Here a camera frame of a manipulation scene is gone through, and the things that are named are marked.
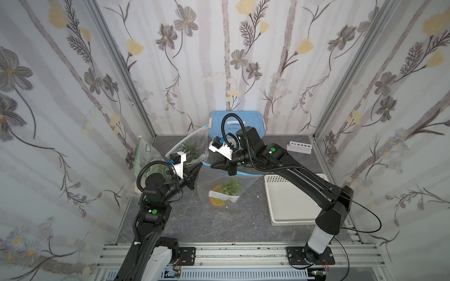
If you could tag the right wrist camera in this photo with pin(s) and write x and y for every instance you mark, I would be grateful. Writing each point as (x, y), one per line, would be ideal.
(218, 145)

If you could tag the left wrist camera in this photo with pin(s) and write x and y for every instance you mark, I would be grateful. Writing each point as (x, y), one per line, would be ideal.
(177, 160)

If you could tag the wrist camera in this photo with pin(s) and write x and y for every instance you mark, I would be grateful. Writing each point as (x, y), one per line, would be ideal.
(218, 145)
(177, 160)

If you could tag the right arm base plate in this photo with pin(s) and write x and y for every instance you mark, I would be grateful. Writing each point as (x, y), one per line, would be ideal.
(297, 256)

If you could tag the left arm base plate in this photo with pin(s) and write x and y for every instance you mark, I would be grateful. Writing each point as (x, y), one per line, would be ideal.
(184, 256)

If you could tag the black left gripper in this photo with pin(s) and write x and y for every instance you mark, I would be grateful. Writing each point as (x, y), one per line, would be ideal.
(188, 174)

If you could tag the green-zip bag with pineapple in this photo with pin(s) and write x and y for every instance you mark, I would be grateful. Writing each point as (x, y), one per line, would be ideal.
(146, 154)

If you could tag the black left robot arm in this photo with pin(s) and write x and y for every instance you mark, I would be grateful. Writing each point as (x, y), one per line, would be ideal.
(150, 253)

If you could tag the blue-zip clear plastic bag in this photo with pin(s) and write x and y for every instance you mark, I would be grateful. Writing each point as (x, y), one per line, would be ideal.
(210, 178)

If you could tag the blue-lidded white storage box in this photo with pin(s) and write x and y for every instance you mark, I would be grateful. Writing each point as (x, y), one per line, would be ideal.
(249, 118)

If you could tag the white perforated plastic tray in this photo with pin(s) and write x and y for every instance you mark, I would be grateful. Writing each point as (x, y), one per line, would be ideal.
(287, 204)

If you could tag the white-zip bag with pineapple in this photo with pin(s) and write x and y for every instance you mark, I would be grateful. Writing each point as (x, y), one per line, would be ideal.
(194, 146)

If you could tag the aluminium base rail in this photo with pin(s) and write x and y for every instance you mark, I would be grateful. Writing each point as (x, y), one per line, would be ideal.
(267, 261)

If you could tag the white test tube rack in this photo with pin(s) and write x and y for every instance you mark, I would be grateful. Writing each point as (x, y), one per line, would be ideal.
(299, 147)

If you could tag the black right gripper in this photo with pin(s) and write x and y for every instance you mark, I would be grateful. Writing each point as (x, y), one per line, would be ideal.
(228, 161)

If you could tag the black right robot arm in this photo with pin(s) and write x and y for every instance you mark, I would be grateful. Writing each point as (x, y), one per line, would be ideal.
(335, 202)

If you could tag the yellow toy pineapple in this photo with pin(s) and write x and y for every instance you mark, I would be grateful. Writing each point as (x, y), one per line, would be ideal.
(223, 194)

